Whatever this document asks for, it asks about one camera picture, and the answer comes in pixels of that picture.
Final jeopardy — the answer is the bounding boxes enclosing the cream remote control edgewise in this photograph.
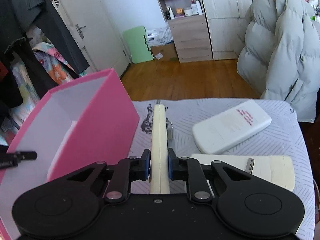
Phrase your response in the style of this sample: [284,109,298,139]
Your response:
[150,104,170,194]

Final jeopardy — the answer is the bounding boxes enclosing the white remote control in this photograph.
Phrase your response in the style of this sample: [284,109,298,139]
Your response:
[192,99,272,154]

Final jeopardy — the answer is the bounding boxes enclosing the pink storage box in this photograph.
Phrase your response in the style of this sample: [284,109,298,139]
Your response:
[1,69,139,239]

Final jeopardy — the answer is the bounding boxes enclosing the floral quilt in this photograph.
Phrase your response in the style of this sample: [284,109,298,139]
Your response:
[0,24,89,146]

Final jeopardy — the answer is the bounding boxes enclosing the white patterned table cloth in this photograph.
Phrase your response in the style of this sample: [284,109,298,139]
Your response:
[127,97,316,240]

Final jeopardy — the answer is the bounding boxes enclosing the yellowed cream remote control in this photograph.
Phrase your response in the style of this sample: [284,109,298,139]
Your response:
[191,154,295,191]

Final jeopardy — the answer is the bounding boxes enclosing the cardboard box on floor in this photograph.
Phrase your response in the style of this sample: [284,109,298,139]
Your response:
[151,43,178,61]

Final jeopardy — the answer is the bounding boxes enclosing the green folding table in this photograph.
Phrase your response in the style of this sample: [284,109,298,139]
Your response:
[123,26,153,64]

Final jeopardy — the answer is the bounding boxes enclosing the white printed package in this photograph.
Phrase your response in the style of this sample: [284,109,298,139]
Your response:
[146,25,174,47]

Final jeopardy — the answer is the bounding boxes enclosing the grey puffer jacket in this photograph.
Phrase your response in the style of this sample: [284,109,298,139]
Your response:
[237,0,319,122]

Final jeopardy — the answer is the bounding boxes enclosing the dark hanging clothes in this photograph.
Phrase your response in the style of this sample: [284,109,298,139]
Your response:
[0,0,90,111]

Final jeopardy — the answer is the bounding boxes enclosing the white cream jar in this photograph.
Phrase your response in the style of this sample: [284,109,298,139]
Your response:
[184,7,193,17]

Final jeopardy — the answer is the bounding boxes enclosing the black cosmetic bottle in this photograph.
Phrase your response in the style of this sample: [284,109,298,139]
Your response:
[165,10,171,20]

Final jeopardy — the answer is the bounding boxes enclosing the wooden shelf cabinet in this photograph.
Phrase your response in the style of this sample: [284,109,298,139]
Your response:
[157,0,213,63]

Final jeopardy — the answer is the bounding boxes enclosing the white lotion bottle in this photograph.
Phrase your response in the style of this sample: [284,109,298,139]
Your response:
[196,1,203,15]

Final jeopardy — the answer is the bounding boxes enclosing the light wood wardrobe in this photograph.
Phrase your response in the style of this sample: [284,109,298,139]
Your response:
[202,0,252,60]

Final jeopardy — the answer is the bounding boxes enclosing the white door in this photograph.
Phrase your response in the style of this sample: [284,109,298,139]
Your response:
[58,0,130,77]

